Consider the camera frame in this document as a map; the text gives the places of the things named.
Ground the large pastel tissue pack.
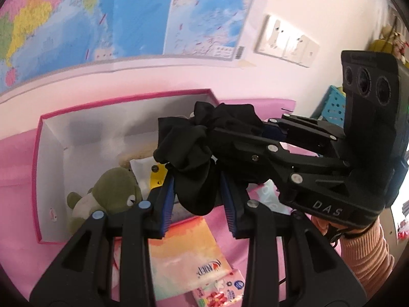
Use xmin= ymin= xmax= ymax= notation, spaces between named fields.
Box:
xmin=112 ymin=216 xmax=232 ymax=301

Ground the white wet wipes pack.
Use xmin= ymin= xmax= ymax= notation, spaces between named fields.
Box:
xmin=129 ymin=155 xmax=170 ymax=199

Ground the green frog plush toy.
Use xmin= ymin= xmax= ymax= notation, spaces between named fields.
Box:
xmin=66 ymin=167 xmax=143 ymax=234

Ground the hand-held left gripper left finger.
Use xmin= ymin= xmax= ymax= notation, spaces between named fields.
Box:
xmin=29 ymin=166 xmax=176 ymax=307

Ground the person's right forearm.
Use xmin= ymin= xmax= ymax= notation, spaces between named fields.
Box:
xmin=337 ymin=217 xmax=397 ymax=299

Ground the black cloth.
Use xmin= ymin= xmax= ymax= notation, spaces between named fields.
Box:
xmin=153 ymin=101 xmax=266 ymax=216

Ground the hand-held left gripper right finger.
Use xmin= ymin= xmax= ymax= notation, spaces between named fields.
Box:
xmin=220 ymin=171 xmax=366 ymax=307

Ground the blue plastic basket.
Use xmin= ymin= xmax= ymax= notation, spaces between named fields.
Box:
xmin=311 ymin=85 xmax=347 ymax=125

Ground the person's right hand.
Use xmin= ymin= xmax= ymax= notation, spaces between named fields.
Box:
xmin=311 ymin=216 xmax=341 ymax=249

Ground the yellow garment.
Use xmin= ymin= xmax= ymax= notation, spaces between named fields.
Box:
xmin=371 ymin=38 xmax=409 ymax=66

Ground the pink cardboard box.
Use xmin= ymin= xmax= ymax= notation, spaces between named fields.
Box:
xmin=32 ymin=89 xmax=224 ymax=245

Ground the wall map poster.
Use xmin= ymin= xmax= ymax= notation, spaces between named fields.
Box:
xmin=0 ymin=0 xmax=259 ymax=93

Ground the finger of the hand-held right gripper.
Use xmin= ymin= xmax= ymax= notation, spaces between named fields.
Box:
xmin=209 ymin=127 xmax=351 ymax=196
xmin=262 ymin=113 xmax=346 ymax=156

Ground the small floral tissue pack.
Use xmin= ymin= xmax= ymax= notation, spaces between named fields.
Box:
xmin=192 ymin=269 xmax=246 ymax=307

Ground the white wall outlet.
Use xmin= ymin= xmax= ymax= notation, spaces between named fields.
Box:
xmin=300 ymin=37 xmax=320 ymax=68
xmin=256 ymin=14 xmax=293 ymax=56
xmin=283 ymin=34 xmax=305 ymax=62

